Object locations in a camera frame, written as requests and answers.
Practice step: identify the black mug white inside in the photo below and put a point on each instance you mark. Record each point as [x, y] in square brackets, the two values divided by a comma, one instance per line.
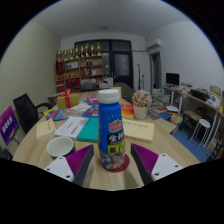
[60, 146]

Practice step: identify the black framed glass door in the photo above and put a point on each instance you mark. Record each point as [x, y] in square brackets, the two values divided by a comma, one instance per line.
[121, 65]

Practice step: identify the purple sign board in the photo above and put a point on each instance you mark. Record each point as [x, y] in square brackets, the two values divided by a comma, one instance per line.
[8, 125]

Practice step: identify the black computer monitor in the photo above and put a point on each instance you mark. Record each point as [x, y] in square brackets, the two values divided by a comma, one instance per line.
[172, 79]

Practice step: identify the pink flowers in white pot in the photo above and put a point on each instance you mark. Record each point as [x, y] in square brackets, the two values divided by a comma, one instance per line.
[141, 99]

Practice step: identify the yellow gift box red ribbon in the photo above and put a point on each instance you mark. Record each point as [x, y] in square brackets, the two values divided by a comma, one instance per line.
[67, 101]

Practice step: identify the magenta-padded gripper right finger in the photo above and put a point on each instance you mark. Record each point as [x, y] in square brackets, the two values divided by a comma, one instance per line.
[165, 165]

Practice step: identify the orange red book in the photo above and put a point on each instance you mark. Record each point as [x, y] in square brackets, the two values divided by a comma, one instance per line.
[127, 111]

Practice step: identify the blue printed book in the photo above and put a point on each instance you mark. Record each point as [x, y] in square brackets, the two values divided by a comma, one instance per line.
[57, 115]

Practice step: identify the white round stool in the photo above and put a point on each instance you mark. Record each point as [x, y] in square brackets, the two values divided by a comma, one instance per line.
[203, 123]

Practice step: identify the wooden shelf unit with trophies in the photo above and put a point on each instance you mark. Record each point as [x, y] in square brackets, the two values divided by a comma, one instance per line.
[76, 70]

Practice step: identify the cluttered wooden side desk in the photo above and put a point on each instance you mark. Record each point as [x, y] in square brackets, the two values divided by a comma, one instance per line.
[200, 100]

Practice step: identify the blue drink bottle white cap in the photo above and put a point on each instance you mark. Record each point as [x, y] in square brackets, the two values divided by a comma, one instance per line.
[110, 133]

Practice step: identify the black office chair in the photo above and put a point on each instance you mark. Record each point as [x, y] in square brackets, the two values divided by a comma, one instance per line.
[26, 111]

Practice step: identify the flat round red coaster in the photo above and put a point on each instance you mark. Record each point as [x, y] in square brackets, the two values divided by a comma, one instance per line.
[126, 163]

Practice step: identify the thick beige book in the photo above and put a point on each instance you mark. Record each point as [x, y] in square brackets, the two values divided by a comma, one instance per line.
[45, 129]

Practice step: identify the white wall air conditioner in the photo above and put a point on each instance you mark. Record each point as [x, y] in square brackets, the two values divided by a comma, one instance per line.
[153, 44]

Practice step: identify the small pink box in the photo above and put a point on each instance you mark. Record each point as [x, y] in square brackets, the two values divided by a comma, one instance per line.
[92, 101]

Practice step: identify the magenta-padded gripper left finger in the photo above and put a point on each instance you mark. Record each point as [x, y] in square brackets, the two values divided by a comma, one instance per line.
[57, 166]

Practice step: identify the teal book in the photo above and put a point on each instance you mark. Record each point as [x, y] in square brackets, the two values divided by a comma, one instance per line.
[88, 130]

